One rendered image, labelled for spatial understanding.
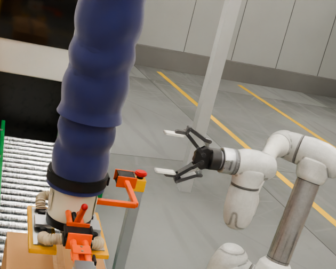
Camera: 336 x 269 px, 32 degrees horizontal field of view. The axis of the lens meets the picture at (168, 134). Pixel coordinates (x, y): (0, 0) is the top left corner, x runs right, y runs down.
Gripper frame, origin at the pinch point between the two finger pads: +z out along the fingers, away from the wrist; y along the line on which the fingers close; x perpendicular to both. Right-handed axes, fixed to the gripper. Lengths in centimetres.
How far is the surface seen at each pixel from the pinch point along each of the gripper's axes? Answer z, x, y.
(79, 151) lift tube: 24.4, 16.2, 10.0
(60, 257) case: 20, 37, 65
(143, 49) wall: -217, 948, 128
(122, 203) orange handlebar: 1.6, 29.3, 33.7
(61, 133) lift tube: 31.3, 21.3, 5.9
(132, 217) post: -30, 117, 82
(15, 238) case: 38, 50, 65
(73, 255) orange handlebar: 24.8, -13.0, 34.1
